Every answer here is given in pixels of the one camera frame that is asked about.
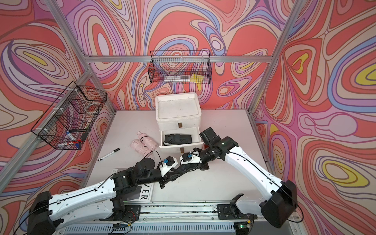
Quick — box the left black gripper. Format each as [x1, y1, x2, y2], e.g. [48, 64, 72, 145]
[136, 167, 181, 189]

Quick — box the pink umbrella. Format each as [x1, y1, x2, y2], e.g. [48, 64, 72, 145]
[137, 131, 159, 151]
[130, 139, 152, 157]

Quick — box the black umbrella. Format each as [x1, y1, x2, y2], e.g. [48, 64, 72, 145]
[163, 134, 193, 146]
[159, 164, 195, 189]

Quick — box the white three-drawer cabinet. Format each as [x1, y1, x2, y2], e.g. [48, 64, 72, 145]
[155, 93, 204, 154]

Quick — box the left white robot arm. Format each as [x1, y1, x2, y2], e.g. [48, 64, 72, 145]
[26, 157, 189, 235]

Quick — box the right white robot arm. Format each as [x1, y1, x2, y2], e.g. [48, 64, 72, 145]
[199, 127, 298, 228]

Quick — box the LOVER magazine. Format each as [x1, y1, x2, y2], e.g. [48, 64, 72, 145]
[127, 183, 155, 203]

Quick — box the black white marker pen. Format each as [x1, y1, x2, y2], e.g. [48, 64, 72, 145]
[97, 148, 120, 162]

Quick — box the clear box in basket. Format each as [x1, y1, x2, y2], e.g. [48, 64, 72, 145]
[164, 75, 191, 83]

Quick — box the red marker in basket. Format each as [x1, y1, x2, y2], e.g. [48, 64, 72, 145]
[68, 140, 83, 148]

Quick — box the blue marker in basket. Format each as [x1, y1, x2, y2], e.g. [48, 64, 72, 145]
[66, 131, 76, 141]

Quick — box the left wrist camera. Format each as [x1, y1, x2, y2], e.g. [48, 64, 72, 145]
[159, 156, 178, 177]

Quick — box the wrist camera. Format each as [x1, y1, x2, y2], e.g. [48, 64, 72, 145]
[180, 153, 201, 165]
[159, 156, 178, 177]

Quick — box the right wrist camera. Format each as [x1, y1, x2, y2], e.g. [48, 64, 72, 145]
[180, 153, 201, 165]

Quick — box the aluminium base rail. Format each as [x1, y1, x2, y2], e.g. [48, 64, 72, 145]
[55, 202, 307, 235]

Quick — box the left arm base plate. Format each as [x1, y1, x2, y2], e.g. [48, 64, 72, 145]
[100, 205, 141, 222]

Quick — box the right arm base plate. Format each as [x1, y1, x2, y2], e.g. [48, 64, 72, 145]
[213, 204, 258, 221]

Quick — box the black wire basket back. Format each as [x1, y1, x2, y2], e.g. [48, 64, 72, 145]
[148, 50, 212, 84]

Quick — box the black wire basket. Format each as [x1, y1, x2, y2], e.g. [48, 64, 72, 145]
[30, 81, 108, 150]
[148, 50, 212, 84]

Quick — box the black wire basket left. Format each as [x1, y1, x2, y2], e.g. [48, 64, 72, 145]
[30, 81, 108, 150]

